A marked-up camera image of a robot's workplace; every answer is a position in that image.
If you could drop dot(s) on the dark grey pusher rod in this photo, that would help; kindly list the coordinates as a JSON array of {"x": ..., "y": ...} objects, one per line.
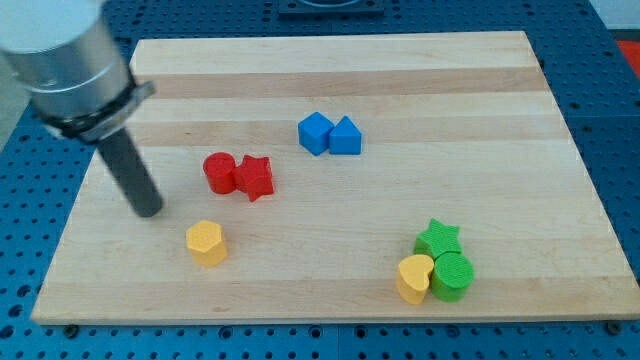
[{"x": 122, "y": 158}]

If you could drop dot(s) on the yellow hexagon block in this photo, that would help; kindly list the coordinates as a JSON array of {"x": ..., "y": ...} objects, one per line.
[{"x": 206, "y": 243}]

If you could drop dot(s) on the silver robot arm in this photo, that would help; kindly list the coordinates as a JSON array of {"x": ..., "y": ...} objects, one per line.
[{"x": 80, "y": 85}]

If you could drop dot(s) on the yellow heart block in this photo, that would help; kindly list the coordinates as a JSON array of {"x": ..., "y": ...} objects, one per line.
[{"x": 413, "y": 278}]

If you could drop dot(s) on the red cylinder block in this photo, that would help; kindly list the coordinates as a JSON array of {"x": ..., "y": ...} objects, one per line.
[{"x": 218, "y": 168}]

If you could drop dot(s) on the red star block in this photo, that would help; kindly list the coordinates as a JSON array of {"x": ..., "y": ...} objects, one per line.
[{"x": 254, "y": 177}]

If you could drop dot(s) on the blue cube block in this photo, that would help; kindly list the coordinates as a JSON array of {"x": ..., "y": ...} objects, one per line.
[{"x": 314, "y": 132}]

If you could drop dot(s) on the blue triangle block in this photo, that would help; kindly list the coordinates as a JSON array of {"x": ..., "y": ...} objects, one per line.
[{"x": 345, "y": 138}]

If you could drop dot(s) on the wooden board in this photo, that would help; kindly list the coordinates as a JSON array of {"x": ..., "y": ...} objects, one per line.
[{"x": 460, "y": 127}]

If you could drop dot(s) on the green star block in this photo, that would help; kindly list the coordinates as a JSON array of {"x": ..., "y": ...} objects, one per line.
[{"x": 438, "y": 239}]

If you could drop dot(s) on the green cylinder block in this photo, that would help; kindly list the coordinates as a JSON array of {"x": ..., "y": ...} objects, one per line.
[{"x": 453, "y": 274}]

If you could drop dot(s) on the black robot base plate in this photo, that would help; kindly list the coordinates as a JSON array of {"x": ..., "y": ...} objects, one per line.
[{"x": 290, "y": 8}]

